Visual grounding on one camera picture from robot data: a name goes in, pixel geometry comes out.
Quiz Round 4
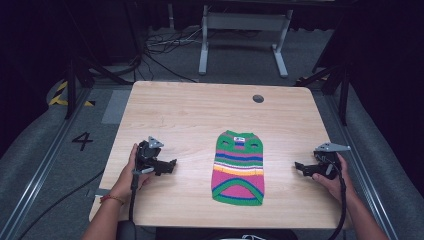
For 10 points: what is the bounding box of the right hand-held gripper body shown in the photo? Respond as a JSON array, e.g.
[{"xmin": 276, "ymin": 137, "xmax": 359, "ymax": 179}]
[{"xmin": 302, "ymin": 142, "xmax": 352, "ymax": 181}]

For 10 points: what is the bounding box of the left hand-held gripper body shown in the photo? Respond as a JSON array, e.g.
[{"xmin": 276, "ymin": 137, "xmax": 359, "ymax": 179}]
[{"xmin": 134, "ymin": 135, "xmax": 172, "ymax": 177}]

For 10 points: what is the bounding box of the striped knitted pet sweater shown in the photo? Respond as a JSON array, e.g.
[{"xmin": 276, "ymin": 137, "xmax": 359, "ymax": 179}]
[{"xmin": 210, "ymin": 129, "xmax": 266, "ymax": 207}]

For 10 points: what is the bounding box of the person's right hand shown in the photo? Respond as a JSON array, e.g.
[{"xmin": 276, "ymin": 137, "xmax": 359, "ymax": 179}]
[{"xmin": 311, "ymin": 153, "xmax": 357, "ymax": 203}]

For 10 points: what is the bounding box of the person's left hand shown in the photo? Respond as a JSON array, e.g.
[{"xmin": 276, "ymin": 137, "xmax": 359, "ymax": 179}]
[{"xmin": 109, "ymin": 143, "xmax": 155, "ymax": 200}]

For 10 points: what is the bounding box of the black chair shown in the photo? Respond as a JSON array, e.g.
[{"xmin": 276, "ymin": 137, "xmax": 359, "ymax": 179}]
[{"xmin": 116, "ymin": 219, "xmax": 138, "ymax": 240}]

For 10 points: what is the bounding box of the black tripod stand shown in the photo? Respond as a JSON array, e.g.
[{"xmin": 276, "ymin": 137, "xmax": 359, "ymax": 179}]
[
  {"xmin": 63, "ymin": 0, "xmax": 141, "ymax": 120},
  {"xmin": 295, "ymin": 9, "xmax": 354, "ymax": 127}
]

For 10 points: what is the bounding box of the yellow black hazard tape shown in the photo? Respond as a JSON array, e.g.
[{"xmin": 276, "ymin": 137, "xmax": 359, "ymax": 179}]
[{"xmin": 48, "ymin": 80, "xmax": 96, "ymax": 108}]

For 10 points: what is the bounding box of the aluminium floor rail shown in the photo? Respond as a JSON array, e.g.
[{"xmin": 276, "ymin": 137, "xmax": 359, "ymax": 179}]
[
  {"xmin": 0, "ymin": 87, "xmax": 95, "ymax": 240},
  {"xmin": 322, "ymin": 91, "xmax": 400, "ymax": 240}
]

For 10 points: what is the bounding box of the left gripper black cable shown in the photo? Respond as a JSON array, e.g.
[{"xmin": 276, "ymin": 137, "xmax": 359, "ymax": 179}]
[{"xmin": 128, "ymin": 168, "xmax": 155, "ymax": 224}]

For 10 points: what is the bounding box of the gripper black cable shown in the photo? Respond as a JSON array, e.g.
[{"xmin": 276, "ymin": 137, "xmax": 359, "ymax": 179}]
[
  {"xmin": 324, "ymin": 156, "xmax": 348, "ymax": 240},
  {"xmin": 128, "ymin": 168, "xmax": 155, "ymax": 224}
]

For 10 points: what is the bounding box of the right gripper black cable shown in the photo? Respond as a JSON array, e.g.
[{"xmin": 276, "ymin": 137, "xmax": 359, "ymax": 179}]
[{"xmin": 324, "ymin": 156, "xmax": 348, "ymax": 240}]

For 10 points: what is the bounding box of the orange bracelet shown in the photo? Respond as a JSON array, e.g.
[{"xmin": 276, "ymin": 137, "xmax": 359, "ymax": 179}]
[{"xmin": 99, "ymin": 194, "xmax": 126, "ymax": 206}]

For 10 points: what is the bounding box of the black floor cable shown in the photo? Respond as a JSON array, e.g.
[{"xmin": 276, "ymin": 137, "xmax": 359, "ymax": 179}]
[{"xmin": 16, "ymin": 169, "xmax": 106, "ymax": 240}]

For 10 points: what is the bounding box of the bundle of floor cables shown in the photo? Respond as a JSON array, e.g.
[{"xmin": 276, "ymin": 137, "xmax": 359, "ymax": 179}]
[{"xmin": 133, "ymin": 26, "xmax": 261, "ymax": 84}]

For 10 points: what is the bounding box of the white metal desk frame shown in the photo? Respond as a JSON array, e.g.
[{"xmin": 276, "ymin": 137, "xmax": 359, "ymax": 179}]
[{"xmin": 198, "ymin": 4, "xmax": 294, "ymax": 79}]

